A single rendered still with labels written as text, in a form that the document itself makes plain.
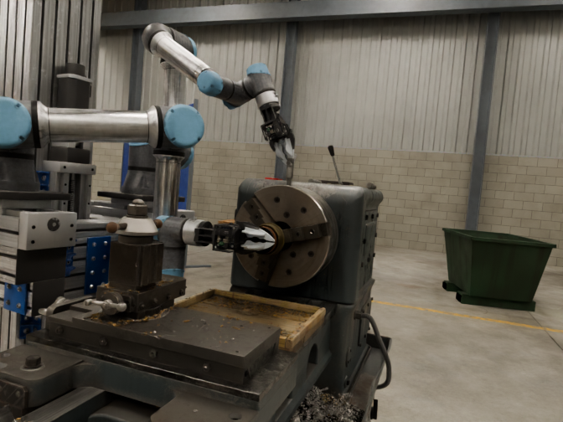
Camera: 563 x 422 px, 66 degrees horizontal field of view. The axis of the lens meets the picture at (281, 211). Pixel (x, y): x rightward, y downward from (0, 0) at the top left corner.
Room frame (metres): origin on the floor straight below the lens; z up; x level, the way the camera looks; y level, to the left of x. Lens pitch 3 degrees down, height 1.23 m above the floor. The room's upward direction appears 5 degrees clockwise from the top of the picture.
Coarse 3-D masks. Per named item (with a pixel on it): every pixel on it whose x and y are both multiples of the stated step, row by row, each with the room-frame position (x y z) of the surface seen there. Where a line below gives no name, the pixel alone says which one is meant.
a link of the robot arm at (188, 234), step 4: (188, 220) 1.21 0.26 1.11; (192, 220) 1.21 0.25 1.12; (196, 220) 1.21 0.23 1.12; (200, 220) 1.21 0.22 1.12; (184, 224) 1.20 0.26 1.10; (188, 224) 1.19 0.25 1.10; (192, 224) 1.19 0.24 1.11; (196, 224) 1.19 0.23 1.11; (184, 228) 1.19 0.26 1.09; (188, 228) 1.19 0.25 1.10; (192, 228) 1.18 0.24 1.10; (184, 232) 1.19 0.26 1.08; (188, 232) 1.19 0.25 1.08; (192, 232) 1.18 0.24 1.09; (184, 236) 1.19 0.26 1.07; (188, 236) 1.19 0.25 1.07; (192, 236) 1.18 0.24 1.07; (184, 240) 1.20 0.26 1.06; (188, 240) 1.19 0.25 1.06; (192, 240) 1.19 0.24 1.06; (192, 244) 1.20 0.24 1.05; (196, 244) 1.19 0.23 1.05
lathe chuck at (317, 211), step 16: (256, 192) 1.34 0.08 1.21; (272, 192) 1.32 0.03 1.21; (288, 192) 1.31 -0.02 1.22; (304, 192) 1.29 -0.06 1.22; (240, 208) 1.36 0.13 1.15; (272, 208) 1.32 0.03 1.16; (288, 208) 1.30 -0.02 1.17; (304, 208) 1.29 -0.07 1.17; (320, 208) 1.27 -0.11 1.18; (288, 224) 1.30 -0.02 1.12; (304, 224) 1.29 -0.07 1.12; (304, 240) 1.28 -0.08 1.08; (320, 240) 1.27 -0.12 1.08; (240, 256) 1.35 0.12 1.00; (256, 256) 1.34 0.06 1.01; (288, 256) 1.30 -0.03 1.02; (304, 256) 1.28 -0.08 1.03; (320, 256) 1.27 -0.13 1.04; (288, 272) 1.31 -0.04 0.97; (304, 272) 1.28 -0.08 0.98
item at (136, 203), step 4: (136, 200) 0.80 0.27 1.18; (140, 200) 0.80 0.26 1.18; (128, 204) 0.79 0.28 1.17; (132, 204) 0.79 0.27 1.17; (136, 204) 0.79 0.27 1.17; (140, 204) 0.80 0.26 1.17; (144, 204) 0.81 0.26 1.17; (128, 208) 0.79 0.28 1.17; (132, 208) 0.79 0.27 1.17; (136, 208) 0.79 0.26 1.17; (140, 208) 0.79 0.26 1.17; (144, 208) 0.80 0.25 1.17; (128, 212) 0.79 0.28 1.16; (132, 212) 0.79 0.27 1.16; (136, 212) 0.79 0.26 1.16; (140, 212) 0.79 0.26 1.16; (144, 212) 0.80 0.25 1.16; (128, 216) 0.79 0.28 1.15; (132, 216) 0.79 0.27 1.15; (136, 216) 0.79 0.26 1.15; (140, 216) 0.79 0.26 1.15; (144, 216) 0.80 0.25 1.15
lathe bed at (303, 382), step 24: (312, 336) 1.13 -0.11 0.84; (312, 360) 1.27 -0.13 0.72; (312, 384) 1.18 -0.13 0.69; (0, 408) 0.63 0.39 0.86; (48, 408) 0.64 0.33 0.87; (72, 408) 0.64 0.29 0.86; (96, 408) 0.69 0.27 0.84; (120, 408) 0.70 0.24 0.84; (144, 408) 0.71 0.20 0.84; (288, 408) 1.00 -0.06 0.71
